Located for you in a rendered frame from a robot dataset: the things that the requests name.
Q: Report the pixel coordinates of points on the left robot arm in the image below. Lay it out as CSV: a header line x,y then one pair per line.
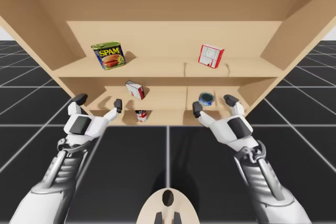
x,y
52,182

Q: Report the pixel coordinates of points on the small red and white carton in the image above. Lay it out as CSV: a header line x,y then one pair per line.
x,y
134,89

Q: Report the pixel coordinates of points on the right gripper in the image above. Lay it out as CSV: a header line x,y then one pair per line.
x,y
233,132

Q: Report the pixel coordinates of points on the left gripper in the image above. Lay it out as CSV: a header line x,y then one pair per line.
x,y
86,127

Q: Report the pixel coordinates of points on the green and blue rectangular can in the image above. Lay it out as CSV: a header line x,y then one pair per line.
x,y
109,56

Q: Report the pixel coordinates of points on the large red and white carton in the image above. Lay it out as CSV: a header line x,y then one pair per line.
x,y
210,55

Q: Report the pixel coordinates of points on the tan robot part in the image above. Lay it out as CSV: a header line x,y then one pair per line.
x,y
168,211

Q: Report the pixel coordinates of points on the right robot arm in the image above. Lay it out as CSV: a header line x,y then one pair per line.
x,y
273,190

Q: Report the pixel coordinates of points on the red and white can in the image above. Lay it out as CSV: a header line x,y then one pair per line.
x,y
141,116

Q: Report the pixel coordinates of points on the pale wooden shelf unit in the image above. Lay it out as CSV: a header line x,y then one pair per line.
x,y
168,3

